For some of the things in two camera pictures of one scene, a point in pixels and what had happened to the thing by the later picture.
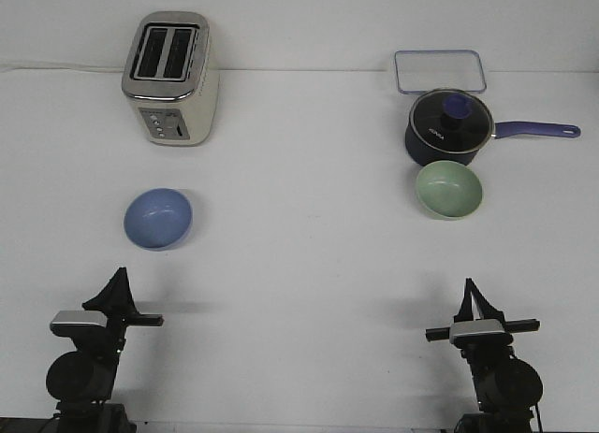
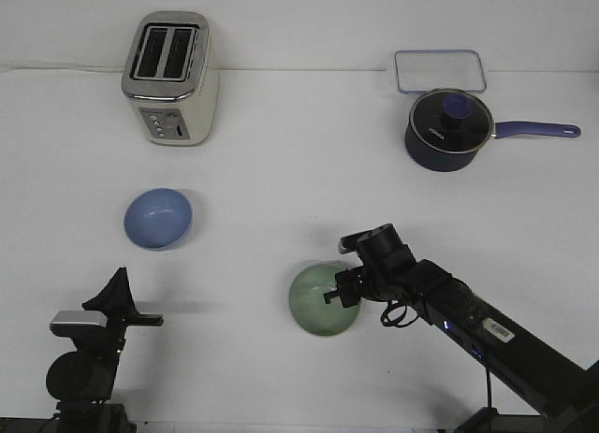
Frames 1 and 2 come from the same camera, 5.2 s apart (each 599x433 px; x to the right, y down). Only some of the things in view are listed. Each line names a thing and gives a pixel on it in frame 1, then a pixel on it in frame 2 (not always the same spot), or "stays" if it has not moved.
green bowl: (448, 190) -> (308, 304)
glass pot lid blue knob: (451, 121) stays
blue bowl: (158, 219) stays
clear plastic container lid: (420, 71) stays
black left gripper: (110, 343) stays
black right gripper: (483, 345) -> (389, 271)
